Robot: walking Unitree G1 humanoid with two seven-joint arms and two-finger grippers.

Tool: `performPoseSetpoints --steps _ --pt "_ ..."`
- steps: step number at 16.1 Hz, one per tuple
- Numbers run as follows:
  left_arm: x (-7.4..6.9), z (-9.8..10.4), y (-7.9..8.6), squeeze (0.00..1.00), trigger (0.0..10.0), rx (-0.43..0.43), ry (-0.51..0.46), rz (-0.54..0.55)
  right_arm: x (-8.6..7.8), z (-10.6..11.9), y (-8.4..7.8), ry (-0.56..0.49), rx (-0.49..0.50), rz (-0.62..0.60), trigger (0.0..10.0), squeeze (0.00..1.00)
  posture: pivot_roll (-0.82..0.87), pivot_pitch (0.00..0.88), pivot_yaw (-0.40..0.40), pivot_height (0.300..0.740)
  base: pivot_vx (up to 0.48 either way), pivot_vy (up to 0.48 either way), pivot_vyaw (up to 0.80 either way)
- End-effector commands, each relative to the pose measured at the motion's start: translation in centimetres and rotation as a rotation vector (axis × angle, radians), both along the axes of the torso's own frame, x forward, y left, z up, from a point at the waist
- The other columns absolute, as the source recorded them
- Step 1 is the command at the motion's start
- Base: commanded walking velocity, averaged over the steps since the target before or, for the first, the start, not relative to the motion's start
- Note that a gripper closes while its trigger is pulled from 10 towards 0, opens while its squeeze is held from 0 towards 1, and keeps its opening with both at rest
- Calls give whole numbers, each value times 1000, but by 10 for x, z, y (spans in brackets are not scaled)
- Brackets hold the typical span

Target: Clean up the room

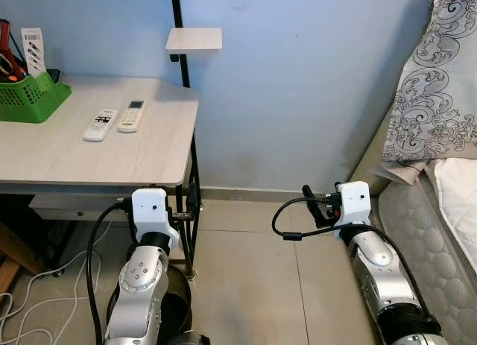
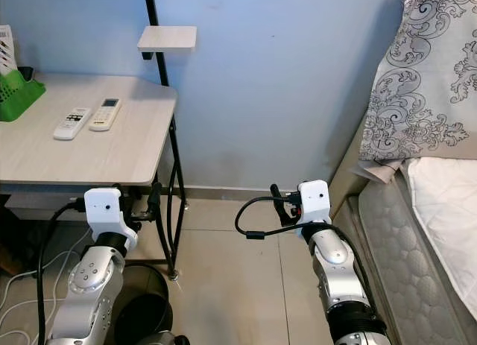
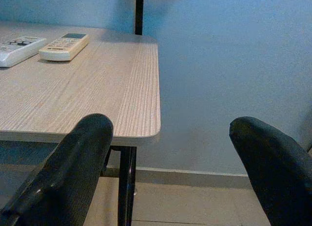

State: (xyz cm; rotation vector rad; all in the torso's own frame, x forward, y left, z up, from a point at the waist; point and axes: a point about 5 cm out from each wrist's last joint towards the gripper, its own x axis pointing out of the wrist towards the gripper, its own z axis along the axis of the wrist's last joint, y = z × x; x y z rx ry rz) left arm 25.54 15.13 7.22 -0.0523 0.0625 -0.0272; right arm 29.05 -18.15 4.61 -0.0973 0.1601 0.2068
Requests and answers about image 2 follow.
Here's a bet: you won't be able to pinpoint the light wood desk black frame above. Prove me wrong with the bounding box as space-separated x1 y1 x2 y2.
0 0 189 282

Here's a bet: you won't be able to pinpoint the grey quilted mattress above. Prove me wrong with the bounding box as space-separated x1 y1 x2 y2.
347 166 477 345

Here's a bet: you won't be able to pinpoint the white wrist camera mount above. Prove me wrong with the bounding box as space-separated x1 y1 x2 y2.
83 187 139 250
298 180 332 227

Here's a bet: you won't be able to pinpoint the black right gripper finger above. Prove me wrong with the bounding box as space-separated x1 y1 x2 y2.
269 183 291 227

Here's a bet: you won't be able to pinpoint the green plastic basket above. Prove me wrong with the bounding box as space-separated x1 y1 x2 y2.
0 66 47 122

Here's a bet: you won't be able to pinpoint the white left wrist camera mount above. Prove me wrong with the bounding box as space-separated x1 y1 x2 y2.
83 187 139 250

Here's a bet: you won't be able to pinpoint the grey floral patterned pillow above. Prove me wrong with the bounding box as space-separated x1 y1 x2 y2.
358 0 477 163

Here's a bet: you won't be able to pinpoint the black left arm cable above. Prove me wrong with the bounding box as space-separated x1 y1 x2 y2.
36 199 86 345

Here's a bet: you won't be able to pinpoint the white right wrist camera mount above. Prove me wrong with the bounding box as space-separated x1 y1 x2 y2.
298 180 332 227

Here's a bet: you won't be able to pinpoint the white floor cable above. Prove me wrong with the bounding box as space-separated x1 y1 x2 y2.
0 248 53 345

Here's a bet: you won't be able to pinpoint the small white shelf board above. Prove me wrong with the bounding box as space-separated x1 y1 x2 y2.
137 25 198 60

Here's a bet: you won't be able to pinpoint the grey desk drawer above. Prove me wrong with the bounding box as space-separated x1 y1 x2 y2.
0 187 86 221

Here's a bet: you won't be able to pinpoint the white printed card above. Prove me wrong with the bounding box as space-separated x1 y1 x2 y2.
0 25 17 74

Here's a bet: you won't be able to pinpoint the cream remote with display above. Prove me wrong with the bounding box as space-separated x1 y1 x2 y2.
89 98 122 132

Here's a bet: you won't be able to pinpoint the white remote grey buttons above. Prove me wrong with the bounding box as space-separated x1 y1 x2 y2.
53 107 91 141

